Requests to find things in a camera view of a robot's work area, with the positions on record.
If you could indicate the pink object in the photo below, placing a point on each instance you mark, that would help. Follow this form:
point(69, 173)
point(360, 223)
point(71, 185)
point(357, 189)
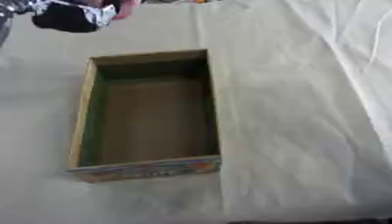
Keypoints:
point(127, 8)

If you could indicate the tan cardboard box green inside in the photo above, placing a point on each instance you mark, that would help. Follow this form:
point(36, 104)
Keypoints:
point(153, 122)

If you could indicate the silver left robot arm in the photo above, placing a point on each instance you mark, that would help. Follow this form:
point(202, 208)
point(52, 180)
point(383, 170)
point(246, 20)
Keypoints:
point(15, 6)

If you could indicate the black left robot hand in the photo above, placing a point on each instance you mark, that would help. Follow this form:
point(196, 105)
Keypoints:
point(64, 19)

